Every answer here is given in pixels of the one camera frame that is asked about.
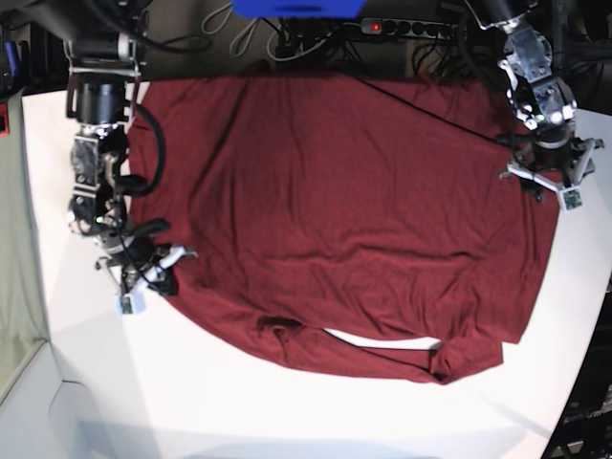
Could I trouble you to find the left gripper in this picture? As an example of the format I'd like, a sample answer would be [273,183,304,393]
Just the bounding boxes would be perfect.
[499,136,605,203]

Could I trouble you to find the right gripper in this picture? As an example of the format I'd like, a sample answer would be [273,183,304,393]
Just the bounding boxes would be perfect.
[94,236,198,296]

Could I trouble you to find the dark red t-shirt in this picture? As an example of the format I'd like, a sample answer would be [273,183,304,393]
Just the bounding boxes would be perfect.
[131,71,559,384]

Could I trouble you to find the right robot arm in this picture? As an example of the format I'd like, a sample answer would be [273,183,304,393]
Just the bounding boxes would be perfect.
[24,1,193,308]

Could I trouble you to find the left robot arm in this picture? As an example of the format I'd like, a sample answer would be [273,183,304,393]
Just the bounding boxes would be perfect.
[460,1,604,211]

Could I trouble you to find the black power strip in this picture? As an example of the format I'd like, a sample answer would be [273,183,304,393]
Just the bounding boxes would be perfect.
[359,18,458,40]

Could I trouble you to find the red black device left edge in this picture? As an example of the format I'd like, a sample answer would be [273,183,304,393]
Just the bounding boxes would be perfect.
[0,102,10,138]

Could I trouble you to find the blue box at top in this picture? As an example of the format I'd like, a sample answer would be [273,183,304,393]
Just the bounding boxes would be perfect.
[231,0,366,18]

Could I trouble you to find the blue bottle left edge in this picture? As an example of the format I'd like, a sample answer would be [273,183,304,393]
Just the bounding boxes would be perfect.
[4,40,22,79]

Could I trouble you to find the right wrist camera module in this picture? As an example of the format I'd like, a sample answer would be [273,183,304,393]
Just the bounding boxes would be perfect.
[115,292,146,316]

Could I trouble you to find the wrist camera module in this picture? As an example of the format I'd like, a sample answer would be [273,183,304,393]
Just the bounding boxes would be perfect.
[115,292,146,316]
[557,186,583,212]

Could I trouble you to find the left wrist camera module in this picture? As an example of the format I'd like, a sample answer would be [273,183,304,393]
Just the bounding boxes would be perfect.
[557,186,583,212]

